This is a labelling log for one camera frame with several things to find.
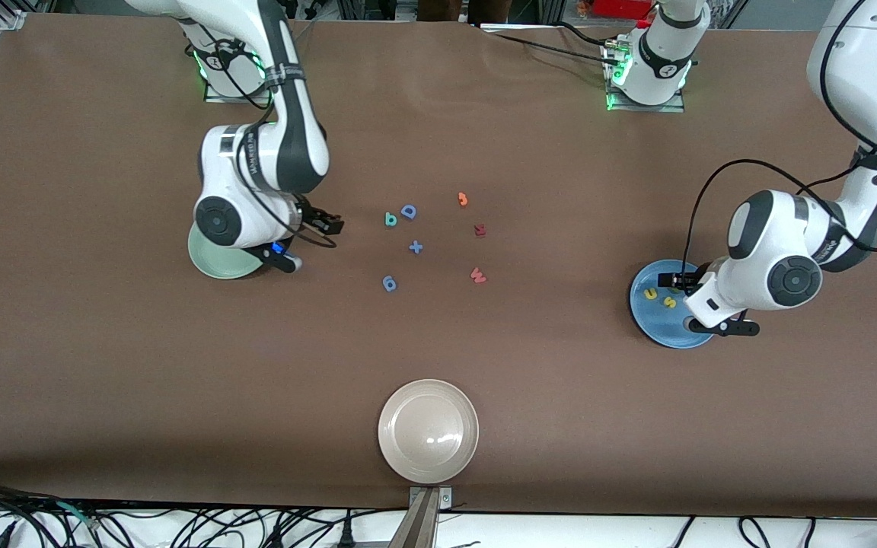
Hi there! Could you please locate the blue plate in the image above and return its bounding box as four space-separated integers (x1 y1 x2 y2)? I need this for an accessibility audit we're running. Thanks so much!
630 260 717 349

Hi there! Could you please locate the pale green plate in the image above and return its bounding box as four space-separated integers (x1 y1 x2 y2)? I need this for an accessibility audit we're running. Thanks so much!
188 225 266 281

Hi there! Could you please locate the brown table cover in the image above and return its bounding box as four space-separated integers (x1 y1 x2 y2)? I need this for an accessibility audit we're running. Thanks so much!
0 14 877 520

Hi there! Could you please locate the beige plate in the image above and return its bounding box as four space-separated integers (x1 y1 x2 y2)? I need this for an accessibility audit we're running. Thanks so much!
378 379 480 485

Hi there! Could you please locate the red box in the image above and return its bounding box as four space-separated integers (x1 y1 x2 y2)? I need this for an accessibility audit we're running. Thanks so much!
591 0 654 20

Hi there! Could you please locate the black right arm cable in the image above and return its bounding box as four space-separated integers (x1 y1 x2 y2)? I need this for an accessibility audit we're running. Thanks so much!
203 38 338 249

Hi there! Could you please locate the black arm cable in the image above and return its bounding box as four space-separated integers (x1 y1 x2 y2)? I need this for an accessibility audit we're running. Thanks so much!
203 38 338 249
686 0 877 267

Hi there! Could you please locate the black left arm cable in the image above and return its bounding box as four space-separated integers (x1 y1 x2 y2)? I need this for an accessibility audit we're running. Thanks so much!
686 0 877 267

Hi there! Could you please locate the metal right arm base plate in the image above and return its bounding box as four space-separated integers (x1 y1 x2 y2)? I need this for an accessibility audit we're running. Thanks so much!
204 76 257 104

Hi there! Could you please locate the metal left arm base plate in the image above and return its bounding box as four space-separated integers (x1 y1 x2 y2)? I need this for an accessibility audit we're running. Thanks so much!
604 42 687 113

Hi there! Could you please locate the thin black table cable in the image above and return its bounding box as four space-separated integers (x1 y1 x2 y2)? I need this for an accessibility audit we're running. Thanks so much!
556 21 616 48
496 32 614 65

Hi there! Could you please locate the aluminium camera mount post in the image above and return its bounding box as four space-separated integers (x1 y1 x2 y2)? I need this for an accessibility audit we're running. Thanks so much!
389 486 454 548

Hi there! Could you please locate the teal cable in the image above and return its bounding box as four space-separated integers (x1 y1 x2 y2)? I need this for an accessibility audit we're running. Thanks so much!
54 499 100 530

